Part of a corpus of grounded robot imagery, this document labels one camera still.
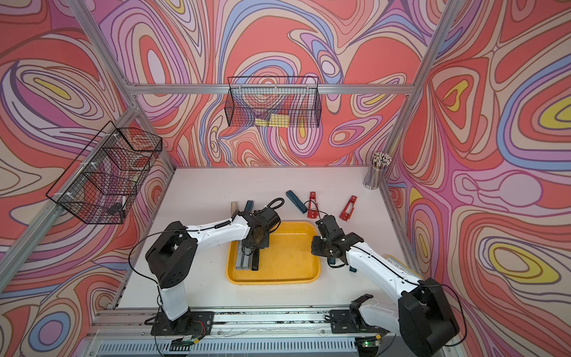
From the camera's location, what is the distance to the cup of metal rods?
1.00m

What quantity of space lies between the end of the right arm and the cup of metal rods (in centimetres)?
47

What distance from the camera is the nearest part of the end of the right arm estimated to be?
0.60 m
